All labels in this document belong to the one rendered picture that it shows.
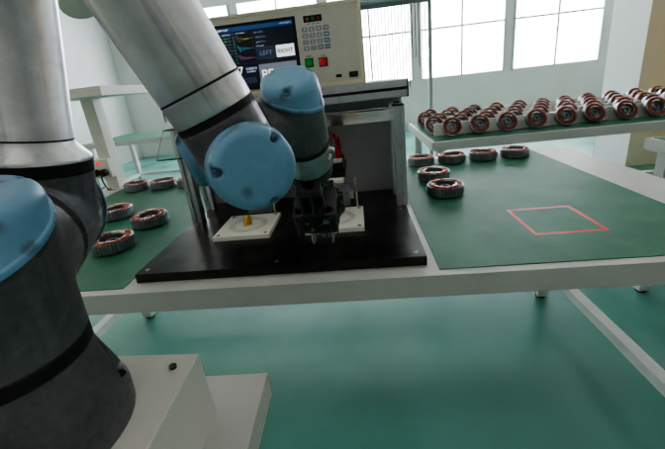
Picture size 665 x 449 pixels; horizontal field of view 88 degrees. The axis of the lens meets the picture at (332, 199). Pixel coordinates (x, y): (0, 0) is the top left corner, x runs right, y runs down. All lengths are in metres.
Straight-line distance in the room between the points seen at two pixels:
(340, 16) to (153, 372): 0.86
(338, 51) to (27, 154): 0.75
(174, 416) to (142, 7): 0.37
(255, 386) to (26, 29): 0.47
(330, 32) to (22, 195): 0.81
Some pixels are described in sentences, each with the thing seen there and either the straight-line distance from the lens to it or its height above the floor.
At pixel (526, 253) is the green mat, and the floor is 0.75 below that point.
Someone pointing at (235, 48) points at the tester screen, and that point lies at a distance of 1.05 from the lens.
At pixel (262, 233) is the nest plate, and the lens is 0.90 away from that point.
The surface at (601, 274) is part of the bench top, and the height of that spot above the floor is 0.73.
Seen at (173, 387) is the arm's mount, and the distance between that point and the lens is 0.44.
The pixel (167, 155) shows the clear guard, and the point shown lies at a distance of 0.83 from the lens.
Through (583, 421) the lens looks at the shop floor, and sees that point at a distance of 1.57.
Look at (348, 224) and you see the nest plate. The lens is 0.88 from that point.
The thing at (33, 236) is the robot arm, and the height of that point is 1.04.
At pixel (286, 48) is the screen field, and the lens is 1.01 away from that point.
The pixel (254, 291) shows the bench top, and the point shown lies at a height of 0.74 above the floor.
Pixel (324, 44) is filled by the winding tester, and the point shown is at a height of 1.22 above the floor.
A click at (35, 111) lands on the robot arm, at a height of 1.13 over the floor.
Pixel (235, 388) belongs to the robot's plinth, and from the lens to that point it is 0.56.
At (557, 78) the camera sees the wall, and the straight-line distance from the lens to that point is 8.23.
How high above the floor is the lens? 1.13
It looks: 19 degrees down
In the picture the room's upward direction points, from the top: 6 degrees counter-clockwise
